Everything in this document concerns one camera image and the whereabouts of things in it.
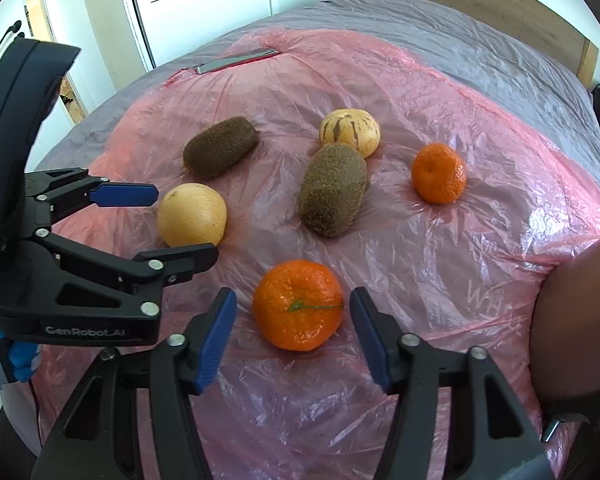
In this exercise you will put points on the person's left hand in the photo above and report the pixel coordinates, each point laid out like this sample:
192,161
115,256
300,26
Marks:
25,362

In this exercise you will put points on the striped yellow melon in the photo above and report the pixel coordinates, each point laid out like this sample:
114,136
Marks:
350,127

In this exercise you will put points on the pink plastic sheet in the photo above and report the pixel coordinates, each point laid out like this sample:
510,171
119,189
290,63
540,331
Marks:
430,270

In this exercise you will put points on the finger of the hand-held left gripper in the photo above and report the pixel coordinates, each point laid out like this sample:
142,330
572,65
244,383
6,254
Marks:
127,195
190,258

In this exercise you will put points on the brown kiwi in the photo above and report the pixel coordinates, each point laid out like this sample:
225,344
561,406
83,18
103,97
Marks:
332,190
220,147

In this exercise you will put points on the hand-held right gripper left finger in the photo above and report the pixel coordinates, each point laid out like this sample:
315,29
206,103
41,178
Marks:
215,340

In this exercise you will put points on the white wardrobe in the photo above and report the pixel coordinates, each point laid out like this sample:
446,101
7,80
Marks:
205,0

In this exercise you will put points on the copper and black kettle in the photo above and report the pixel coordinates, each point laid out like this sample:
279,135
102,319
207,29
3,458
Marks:
580,320

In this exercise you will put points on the orange tangerine with stem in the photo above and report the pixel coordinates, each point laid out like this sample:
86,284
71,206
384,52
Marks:
290,320

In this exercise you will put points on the phone with red case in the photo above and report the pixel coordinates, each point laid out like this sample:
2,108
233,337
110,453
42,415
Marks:
235,61

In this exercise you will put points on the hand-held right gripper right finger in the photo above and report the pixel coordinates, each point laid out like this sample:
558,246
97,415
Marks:
372,340

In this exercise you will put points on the pale yellow round citrus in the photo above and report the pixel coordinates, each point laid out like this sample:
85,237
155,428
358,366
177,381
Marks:
190,212

